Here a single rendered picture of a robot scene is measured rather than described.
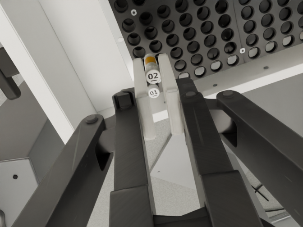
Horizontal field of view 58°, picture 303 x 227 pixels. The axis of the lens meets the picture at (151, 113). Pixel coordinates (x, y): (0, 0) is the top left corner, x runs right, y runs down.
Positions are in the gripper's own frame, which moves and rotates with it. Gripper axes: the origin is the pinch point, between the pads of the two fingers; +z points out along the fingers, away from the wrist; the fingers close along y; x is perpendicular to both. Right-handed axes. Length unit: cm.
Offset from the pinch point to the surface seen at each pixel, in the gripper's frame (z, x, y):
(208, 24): 13.4, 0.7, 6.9
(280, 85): 33.4, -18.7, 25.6
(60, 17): 16.8, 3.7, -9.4
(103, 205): 100, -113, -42
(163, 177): 97, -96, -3
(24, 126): 52, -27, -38
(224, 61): 10.5, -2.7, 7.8
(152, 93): 9.3, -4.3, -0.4
